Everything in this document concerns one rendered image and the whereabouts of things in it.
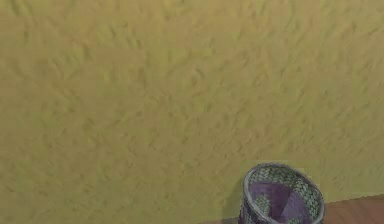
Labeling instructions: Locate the grey wire mesh bin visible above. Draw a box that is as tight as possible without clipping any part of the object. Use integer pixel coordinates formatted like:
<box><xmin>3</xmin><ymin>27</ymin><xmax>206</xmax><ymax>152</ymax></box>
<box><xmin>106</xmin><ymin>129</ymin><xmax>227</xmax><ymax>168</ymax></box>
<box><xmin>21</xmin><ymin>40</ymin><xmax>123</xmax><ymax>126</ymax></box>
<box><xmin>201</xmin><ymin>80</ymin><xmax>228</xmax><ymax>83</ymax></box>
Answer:
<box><xmin>238</xmin><ymin>162</ymin><xmax>326</xmax><ymax>224</ymax></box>

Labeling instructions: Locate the purple bin liner bag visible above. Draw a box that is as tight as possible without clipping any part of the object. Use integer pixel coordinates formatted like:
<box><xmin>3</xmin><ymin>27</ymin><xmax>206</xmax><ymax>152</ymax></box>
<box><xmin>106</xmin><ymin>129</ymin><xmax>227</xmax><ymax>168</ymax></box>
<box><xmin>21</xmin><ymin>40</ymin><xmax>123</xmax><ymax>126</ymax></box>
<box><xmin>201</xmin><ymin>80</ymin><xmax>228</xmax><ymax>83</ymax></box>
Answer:
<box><xmin>245</xmin><ymin>181</ymin><xmax>313</xmax><ymax>224</ymax></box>

